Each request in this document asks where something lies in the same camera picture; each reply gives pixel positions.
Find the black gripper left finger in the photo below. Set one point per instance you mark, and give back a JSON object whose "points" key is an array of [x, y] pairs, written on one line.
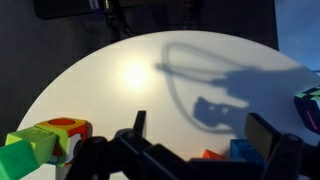
{"points": [[143, 160]]}

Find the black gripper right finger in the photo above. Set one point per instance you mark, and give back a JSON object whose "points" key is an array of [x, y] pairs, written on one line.
{"points": [[280, 153]]}

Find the blue translucent block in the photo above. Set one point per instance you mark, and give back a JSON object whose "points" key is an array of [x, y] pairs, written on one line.
{"points": [[245, 151]]}

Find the orange translucent block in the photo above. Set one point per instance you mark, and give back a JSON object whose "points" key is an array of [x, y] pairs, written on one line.
{"points": [[211, 155]]}

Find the checkered green black cube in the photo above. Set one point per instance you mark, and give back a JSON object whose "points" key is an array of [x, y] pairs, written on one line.
{"points": [[308, 108]]}

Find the large yellow purple cube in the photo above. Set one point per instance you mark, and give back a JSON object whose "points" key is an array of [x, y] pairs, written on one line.
{"points": [[71, 128]]}

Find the yellow-green cube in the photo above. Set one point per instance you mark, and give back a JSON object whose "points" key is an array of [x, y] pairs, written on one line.
{"points": [[43, 143]]}

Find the bright green translucent cube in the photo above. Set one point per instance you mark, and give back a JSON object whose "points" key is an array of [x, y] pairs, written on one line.
{"points": [[15, 160]]}

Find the black breadboard bench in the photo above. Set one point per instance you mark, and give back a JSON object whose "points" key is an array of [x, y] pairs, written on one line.
{"points": [[216, 16]]}

